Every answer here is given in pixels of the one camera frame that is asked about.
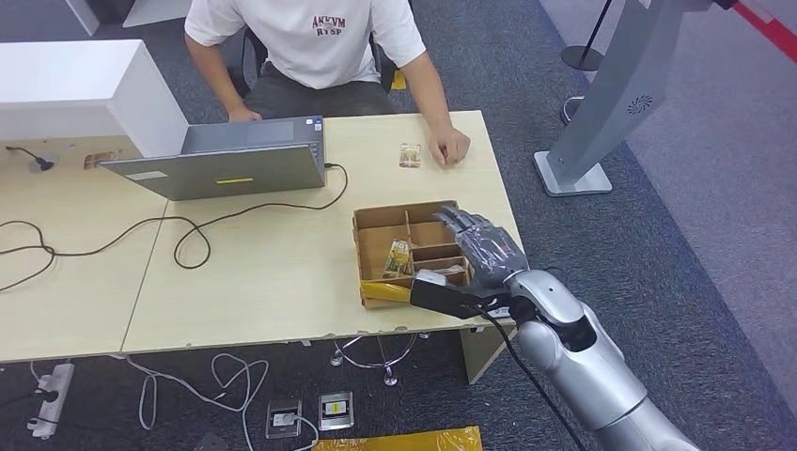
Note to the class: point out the person's right hand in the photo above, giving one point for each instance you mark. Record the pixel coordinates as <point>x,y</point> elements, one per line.
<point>243,115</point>

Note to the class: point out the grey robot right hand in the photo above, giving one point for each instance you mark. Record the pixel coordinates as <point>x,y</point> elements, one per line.
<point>492,249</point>

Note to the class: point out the person's left hand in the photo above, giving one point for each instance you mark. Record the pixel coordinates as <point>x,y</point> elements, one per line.
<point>451,146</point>

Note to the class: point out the small printed ID card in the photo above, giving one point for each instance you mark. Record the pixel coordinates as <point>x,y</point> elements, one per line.
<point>410,155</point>

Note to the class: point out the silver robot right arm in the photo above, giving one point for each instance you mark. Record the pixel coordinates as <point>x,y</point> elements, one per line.
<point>585,367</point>

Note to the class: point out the person's right forearm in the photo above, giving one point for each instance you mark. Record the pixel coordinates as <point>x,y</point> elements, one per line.
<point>218,84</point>

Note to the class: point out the person's left forearm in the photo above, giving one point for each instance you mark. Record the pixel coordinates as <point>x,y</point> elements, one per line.
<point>429,93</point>

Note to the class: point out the person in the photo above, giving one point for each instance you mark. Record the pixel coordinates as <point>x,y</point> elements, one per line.
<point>317,50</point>

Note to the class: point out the pale cards in box slot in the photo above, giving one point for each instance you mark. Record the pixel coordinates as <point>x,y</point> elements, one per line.
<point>451,270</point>

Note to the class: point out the grey laptop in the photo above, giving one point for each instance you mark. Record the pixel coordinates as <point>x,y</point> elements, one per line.
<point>218,174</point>

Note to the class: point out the small yellow floor sticker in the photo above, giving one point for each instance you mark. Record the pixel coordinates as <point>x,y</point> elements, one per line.
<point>398,79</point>

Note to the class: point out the black office chair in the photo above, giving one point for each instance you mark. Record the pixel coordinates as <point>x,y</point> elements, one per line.
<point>387,68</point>

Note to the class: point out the beige desk leg panel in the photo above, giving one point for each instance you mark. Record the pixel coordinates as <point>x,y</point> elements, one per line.
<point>479,358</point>

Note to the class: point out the brown wooden organiser box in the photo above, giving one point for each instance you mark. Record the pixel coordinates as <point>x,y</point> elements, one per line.
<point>380,249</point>

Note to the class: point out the yellow plastic strip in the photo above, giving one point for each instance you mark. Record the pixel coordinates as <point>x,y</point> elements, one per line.
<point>386,291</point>

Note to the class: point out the chrome chair base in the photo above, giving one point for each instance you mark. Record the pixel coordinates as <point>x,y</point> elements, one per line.
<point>390,378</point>

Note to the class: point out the grey kiosk stand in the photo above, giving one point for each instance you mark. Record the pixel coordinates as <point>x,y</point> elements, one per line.
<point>622,81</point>

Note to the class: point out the yellow plastic bag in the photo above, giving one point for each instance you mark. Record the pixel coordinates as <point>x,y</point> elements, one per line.
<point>398,442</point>

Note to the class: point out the floor socket with yellow label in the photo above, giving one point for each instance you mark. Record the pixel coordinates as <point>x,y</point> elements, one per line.
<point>336,411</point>

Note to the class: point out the floor socket with white plug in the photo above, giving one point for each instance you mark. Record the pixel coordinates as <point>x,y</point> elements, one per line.
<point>284,419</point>

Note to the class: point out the white power strip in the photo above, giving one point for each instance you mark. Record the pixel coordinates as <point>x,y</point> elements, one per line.
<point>55,392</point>

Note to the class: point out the red barrier belt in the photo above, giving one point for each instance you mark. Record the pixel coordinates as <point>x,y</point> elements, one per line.
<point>772,31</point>

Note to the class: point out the black stanchion post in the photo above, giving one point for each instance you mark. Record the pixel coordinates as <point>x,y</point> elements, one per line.
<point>580,58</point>

